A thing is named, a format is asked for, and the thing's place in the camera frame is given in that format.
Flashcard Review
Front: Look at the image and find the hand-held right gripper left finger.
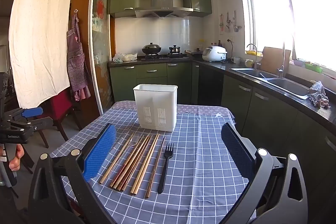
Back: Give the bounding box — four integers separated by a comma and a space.
28, 123, 117, 224

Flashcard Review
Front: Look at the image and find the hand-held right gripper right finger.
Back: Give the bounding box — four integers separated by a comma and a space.
220, 123, 309, 224

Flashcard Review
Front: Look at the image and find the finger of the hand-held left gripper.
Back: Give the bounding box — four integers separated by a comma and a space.
7, 116, 55, 132
5, 106, 44, 123

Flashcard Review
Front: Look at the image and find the brown wooden chopstick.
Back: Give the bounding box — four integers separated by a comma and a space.
122, 135, 154, 191
117, 135, 151, 191
110, 137, 144, 187
113, 136, 148, 189
145, 137, 166, 199

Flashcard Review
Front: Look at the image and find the black plastic fork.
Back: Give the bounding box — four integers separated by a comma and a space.
157, 142, 174, 194

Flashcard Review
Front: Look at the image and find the white plastic utensil holder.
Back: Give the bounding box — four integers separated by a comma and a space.
133, 84, 178, 132

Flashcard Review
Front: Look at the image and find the person's left hand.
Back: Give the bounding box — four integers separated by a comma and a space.
9, 144, 25, 172

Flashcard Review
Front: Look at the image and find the red wooden chair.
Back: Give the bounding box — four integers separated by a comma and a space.
39, 89, 82, 148

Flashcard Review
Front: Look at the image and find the blue checked tablecloth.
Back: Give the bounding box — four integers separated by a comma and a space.
50, 101, 254, 224

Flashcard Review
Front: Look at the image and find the purple checked apron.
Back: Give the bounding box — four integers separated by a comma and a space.
66, 10, 91, 102

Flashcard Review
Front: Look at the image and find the white hanging sheet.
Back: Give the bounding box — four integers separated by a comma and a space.
9, 0, 76, 110

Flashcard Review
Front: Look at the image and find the steel double sink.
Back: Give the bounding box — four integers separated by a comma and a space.
230, 67, 313, 101

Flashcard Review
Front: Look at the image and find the tall steel faucet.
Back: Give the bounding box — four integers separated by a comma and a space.
277, 42, 286, 79

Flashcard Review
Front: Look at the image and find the small curved faucet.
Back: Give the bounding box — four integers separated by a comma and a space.
246, 43, 259, 70

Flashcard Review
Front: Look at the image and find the crumpled rag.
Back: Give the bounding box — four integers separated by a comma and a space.
308, 80, 330, 109

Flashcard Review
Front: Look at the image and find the white plastic bag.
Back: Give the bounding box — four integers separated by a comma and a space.
112, 52, 138, 63

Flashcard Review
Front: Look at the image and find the wooden cutting board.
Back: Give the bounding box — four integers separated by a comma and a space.
260, 46, 292, 72

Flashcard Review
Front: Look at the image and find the white rice cooker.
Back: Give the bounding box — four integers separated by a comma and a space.
202, 46, 227, 62

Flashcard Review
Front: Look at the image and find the sliding glass door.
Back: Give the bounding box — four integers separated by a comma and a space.
88, 0, 114, 115

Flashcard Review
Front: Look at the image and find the green plastic container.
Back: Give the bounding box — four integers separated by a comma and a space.
304, 61, 323, 73

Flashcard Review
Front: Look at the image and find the black wok with lid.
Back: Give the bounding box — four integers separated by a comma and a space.
142, 42, 162, 56

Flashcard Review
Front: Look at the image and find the black gas stove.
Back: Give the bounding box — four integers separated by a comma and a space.
140, 54, 190, 61

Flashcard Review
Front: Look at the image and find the black kettle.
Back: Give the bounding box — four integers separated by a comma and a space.
168, 44, 182, 55

